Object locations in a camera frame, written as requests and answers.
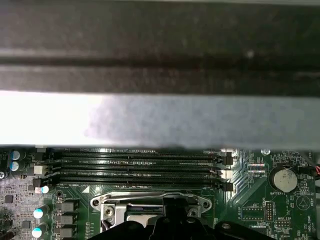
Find silver coin battery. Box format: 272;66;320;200
271;166;300;195

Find green motherboard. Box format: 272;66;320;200
0;143;320;240

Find metal wire locking lever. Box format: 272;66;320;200
98;191;201;203

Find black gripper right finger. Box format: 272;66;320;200
176;197;275;240

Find black PC case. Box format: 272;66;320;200
0;0;320;151

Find RAM slot black clips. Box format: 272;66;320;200
32;176;235;193
49;153;235;166

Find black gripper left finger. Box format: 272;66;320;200
87;197;177;240

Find CPU socket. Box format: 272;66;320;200
89;191;213;232

